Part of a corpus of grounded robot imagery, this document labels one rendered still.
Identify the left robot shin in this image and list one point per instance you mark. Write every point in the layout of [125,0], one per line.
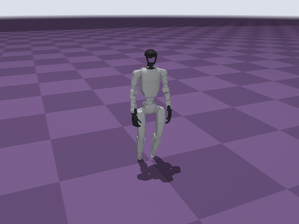
[154,146]

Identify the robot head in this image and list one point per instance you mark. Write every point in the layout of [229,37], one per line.
[149,54]

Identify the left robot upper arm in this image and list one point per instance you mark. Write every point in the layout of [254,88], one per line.
[164,79]

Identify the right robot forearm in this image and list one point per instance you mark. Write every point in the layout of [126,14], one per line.
[133,104]

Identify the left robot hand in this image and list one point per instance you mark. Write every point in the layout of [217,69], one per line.
[169,113]

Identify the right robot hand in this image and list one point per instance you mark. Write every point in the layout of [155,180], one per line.
[135,119]

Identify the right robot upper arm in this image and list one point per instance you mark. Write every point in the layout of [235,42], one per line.
[135,75]

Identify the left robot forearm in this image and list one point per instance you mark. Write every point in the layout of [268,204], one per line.
[167,98]

